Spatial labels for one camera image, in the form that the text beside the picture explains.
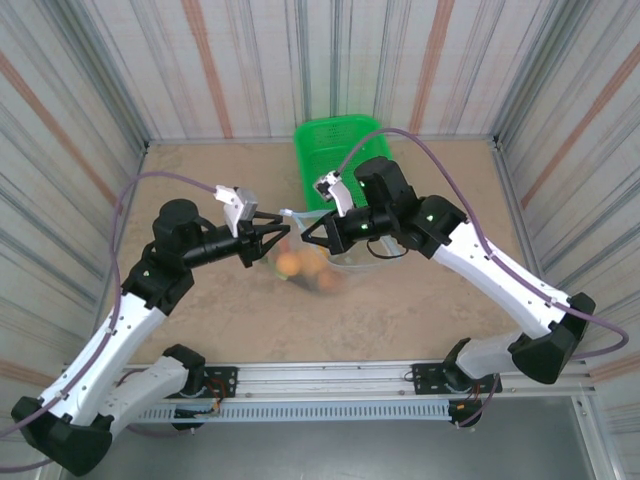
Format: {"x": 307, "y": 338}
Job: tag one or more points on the round orange fruit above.
{"x": 288, "y": 265}

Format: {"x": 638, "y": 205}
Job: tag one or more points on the clear zip-top bag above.
{"x": 360, "y": 265}

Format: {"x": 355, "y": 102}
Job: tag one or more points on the green plastic basket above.
{"x": 325, "y": 145}

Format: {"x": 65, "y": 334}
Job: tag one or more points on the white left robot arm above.
{"x": 110, "y": 345}

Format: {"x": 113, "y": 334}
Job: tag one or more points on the grey metal sheet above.
{"x": 325, "y": 450}

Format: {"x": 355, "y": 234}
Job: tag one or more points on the aluminium frame profile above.
{"x": 515, "y": 210}
{"x": 140, "y": 165}

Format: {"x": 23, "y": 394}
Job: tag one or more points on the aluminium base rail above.
{"x": 325, "y": 380}

